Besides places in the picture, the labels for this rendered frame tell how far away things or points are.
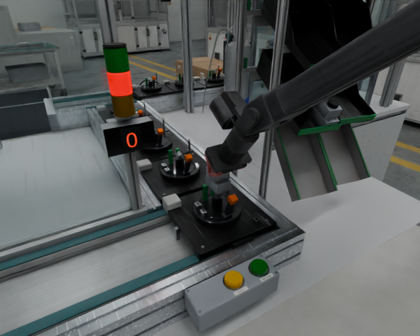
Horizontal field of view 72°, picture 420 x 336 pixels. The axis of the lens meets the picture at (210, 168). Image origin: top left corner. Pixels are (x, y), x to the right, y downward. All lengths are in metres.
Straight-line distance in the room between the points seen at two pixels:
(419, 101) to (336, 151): 3.74
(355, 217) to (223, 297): 0.60
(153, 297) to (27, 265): 0.35
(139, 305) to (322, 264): 0.51
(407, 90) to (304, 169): 3.90
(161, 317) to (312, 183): 0.55
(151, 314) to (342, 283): 0.49
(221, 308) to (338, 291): 0.33
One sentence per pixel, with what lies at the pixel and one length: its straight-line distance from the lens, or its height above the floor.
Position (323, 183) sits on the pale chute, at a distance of 0.95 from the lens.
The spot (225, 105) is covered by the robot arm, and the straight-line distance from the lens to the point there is 0.63.
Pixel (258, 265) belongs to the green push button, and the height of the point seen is 0.97.
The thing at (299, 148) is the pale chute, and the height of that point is 1.10.
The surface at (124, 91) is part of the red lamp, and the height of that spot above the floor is 1.32.
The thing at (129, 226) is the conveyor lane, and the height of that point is 0.95.
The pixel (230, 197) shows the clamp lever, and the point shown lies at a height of 1.07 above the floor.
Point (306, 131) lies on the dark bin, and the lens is 0.80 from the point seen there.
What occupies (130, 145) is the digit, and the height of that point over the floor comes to 1.19.
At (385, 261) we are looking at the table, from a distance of 1.00.
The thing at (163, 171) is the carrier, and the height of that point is 0.99.
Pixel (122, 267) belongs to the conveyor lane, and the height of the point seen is 0.92.
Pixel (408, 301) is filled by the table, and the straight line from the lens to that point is 0.92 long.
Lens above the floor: 1.50
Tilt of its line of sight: 30 degrees down
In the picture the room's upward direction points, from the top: straight up
